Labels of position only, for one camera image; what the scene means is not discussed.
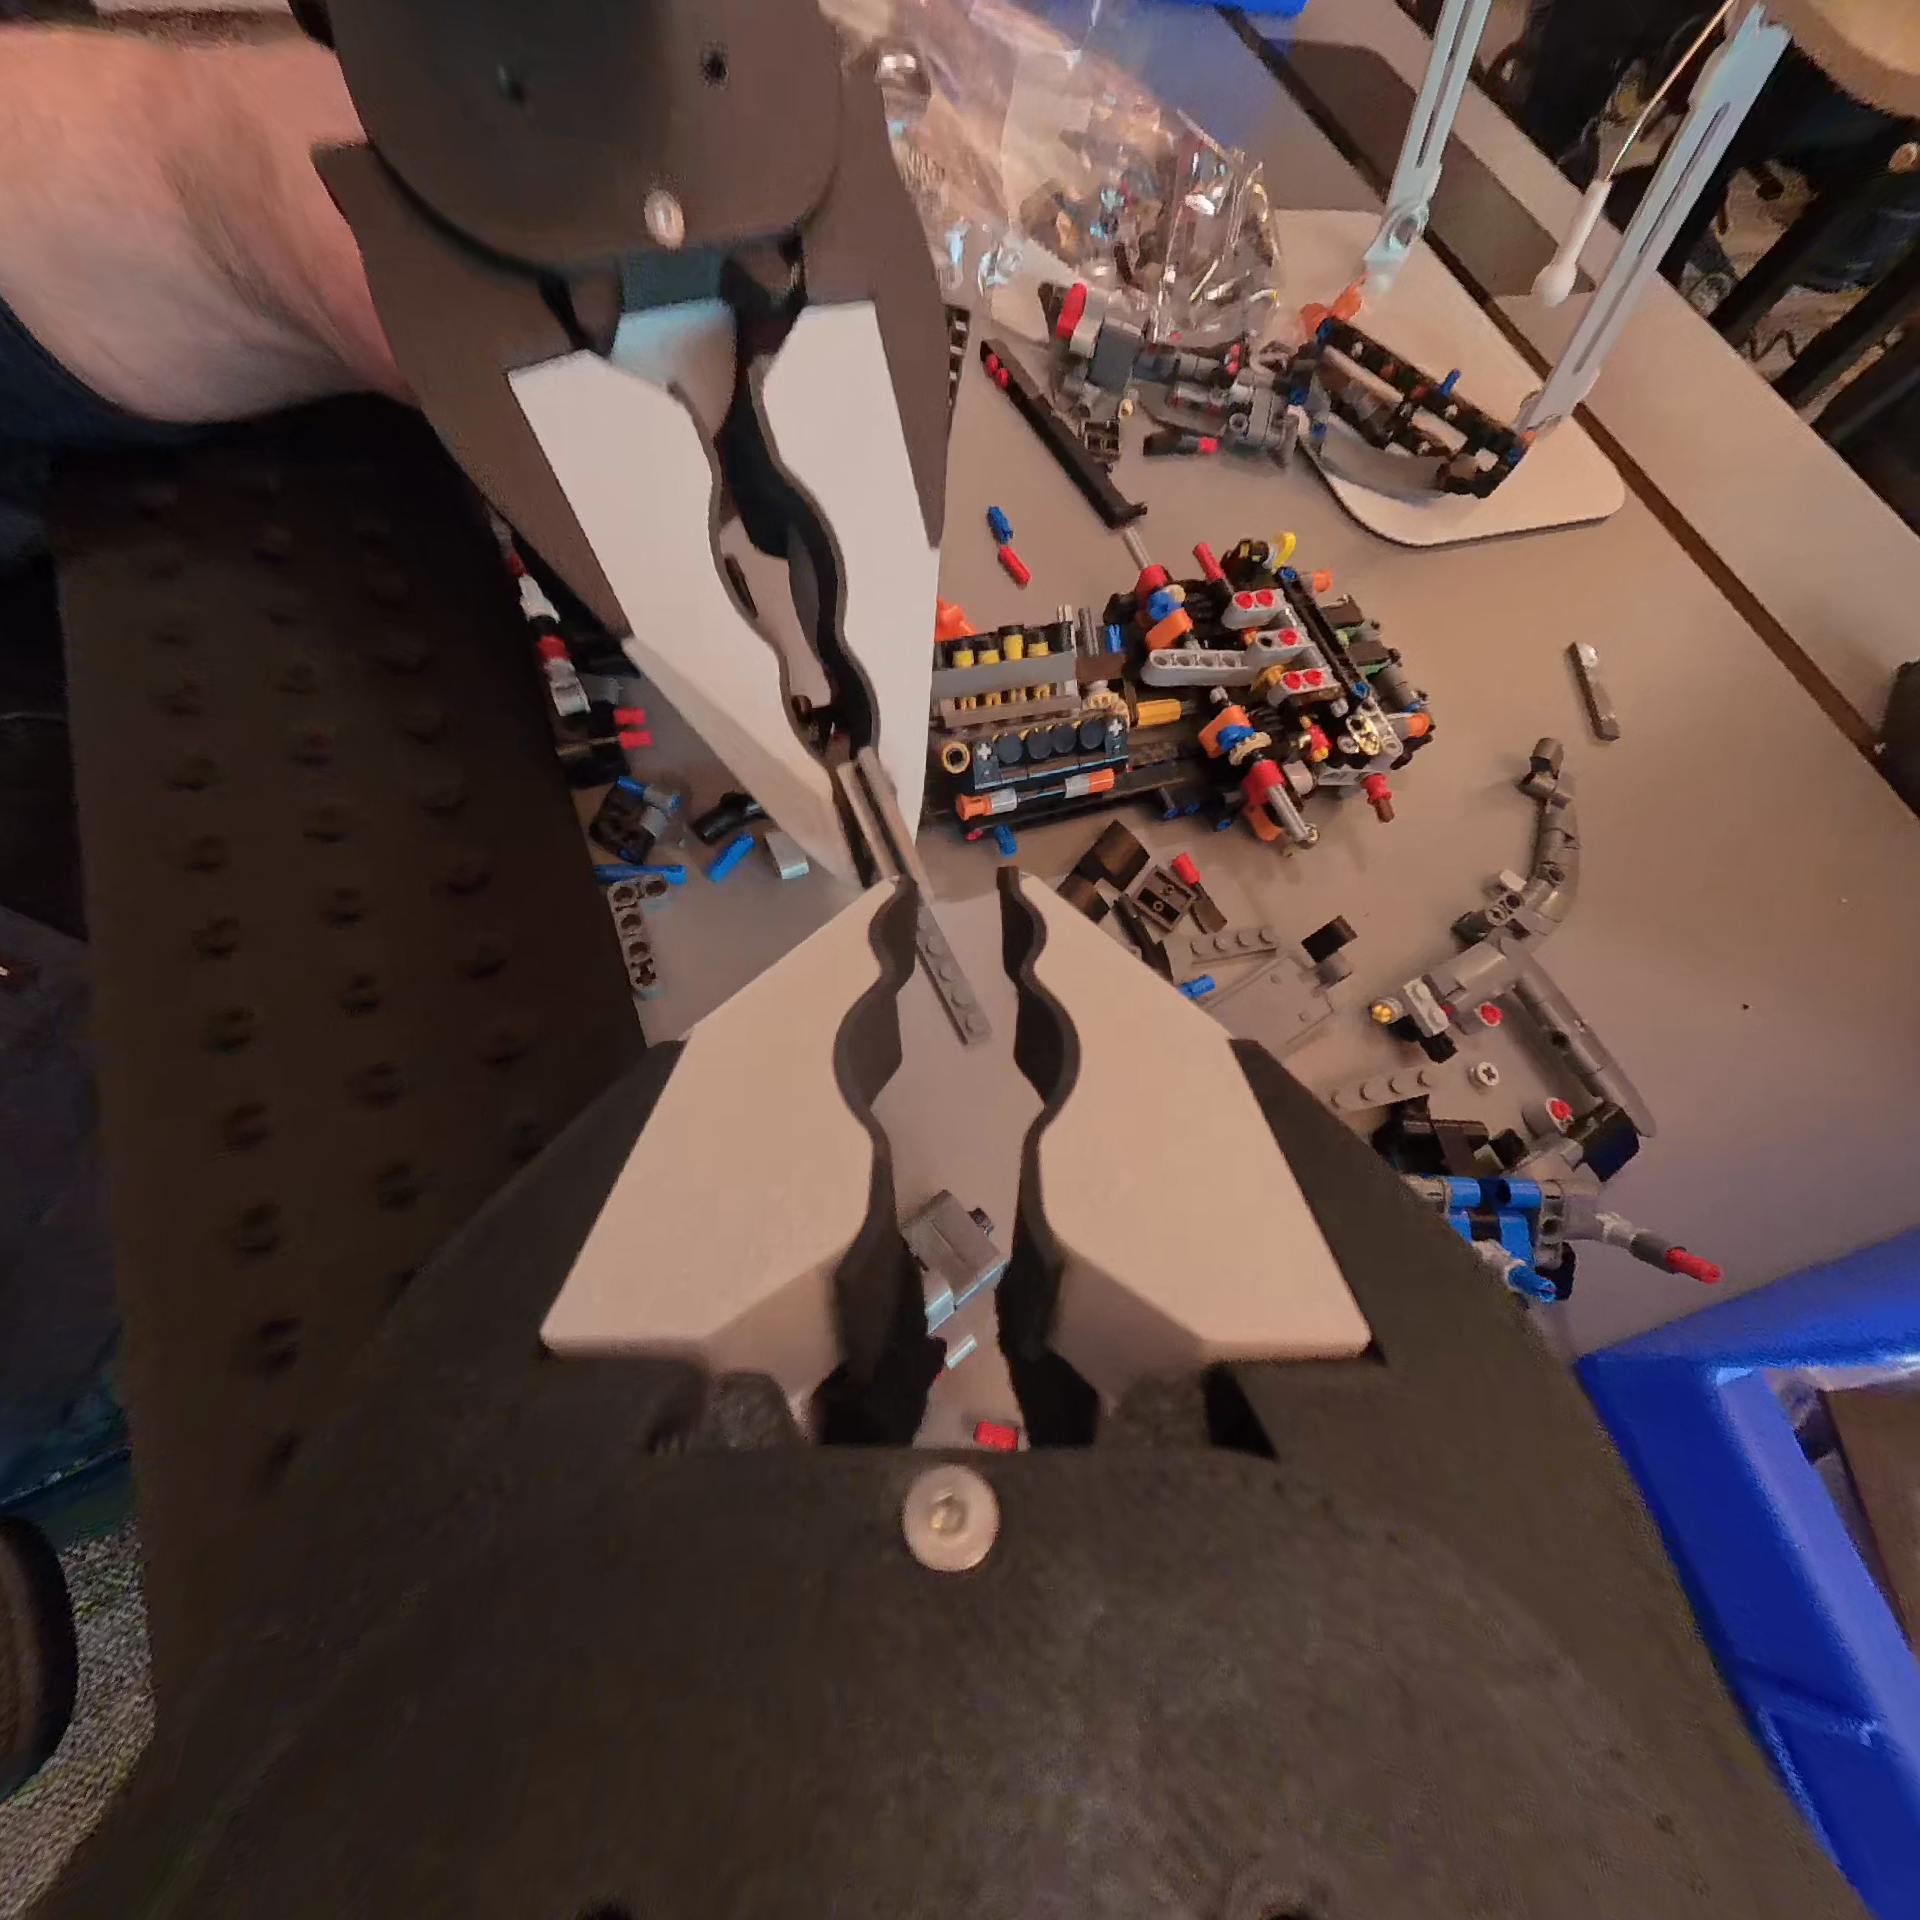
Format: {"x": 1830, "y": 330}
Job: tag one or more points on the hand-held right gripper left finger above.
{"x": 708, "y": 1199}

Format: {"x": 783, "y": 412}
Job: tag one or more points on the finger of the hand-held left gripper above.
{"x": 645, "y": 510}
{"x": 885, "y": 495}

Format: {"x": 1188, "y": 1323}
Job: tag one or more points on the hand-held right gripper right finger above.
{"x": 1199, "y": 1199}

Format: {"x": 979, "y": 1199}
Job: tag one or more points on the grey lego engine block assembly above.
{"x": 1035, "y": 719}

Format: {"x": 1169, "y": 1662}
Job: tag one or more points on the person's left forearm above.
{"x": 29, "y": 391}

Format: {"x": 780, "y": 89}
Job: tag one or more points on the orange lego connector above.
{"x": 956, "y": 619}

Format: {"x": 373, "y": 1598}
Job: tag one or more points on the long black lego beam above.
{"x": 1065, "y": 443}

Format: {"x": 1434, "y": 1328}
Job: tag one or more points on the row of black lego connectors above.
{"x": 584, "y": 692}

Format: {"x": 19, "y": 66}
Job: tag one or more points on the dark grey studded lego plate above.
{"x": 1402, "y": 1083}

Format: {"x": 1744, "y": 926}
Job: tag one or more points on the grey lego angle beam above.
{"x": 640, "y": 938}

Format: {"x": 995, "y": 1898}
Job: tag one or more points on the blue lego suspension assembly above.
{"x": 1500, "y": 1209}

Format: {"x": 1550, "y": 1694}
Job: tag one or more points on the dark grey square lego slope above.
{"x": 1164, "y": 901}

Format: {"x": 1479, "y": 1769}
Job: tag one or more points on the black lego block blue pin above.
{"x": 629, "y": 819}

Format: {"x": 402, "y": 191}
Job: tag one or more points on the grey lego gearbox assembly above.
{"x": 1169, "y": 376}

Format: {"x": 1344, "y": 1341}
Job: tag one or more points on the black lego tube connector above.
{"x": 728, "y": 815}

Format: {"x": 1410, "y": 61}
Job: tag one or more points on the black curved lego slope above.
{"x": 1082, "y": 895}

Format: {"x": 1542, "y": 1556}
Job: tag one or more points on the red and brown lego pin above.
{"x": 1188, "y": 867}

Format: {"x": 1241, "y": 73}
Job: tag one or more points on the long blue lego pin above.
{"x": 640, "y": 874}

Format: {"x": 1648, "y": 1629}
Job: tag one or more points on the clear bags of lego parts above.
{"x": 1081, "y": 150}

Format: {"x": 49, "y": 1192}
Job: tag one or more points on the multicoloured lego chassis assembly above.
{"x": 1274, "y": 692}

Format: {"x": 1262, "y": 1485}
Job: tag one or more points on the dark brown lego bar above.
{"x": 1591, "y": 692}

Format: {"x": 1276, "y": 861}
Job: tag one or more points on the person's left hand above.
{"x": 180, "y": 228}

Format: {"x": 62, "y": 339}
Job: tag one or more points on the black perforated panel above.
{"x": 331, "y": 901}

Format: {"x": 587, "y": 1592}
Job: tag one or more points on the white book stand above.
{"x": 1561, "y": 495}

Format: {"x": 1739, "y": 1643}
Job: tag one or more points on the blue plastic bin with label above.
{"x": 1769, "y": 1576}

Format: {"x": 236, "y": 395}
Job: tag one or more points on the dark mesh object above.
{"x": 29, "y": 1651}

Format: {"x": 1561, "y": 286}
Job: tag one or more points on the dark bulky object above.
{"x": 1902, "y": 736}

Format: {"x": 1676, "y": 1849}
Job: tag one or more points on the large black lego frame assembly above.
{"x": 1441, "y": 437}

